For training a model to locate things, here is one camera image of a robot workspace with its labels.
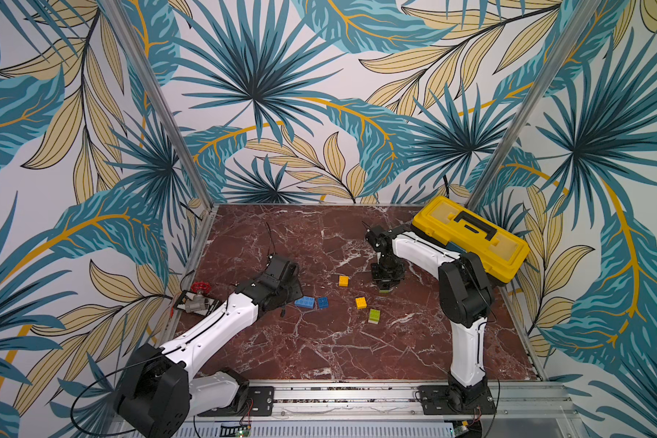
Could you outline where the long light blue lego brick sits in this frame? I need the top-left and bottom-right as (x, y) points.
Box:
(294, 297), (316, 310)

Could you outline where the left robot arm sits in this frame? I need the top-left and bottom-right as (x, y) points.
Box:
(113, 255), (303, 437)

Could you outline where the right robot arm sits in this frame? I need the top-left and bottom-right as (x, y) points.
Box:
(365, 224), (496, 415)

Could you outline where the red emergency stop button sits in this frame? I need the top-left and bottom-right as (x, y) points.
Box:
(191, 281), (212, 297)

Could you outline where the yellow black toolbox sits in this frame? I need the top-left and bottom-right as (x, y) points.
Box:
(412, 196), (530, 284)

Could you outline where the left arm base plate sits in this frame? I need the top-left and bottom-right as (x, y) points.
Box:
(200, 386), (275, 418)

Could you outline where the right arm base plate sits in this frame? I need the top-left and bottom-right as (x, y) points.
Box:
(416, 385), (496, 416)

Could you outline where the aluminium front rail frame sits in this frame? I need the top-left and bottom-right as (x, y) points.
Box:
(176, 380), (588, 437)

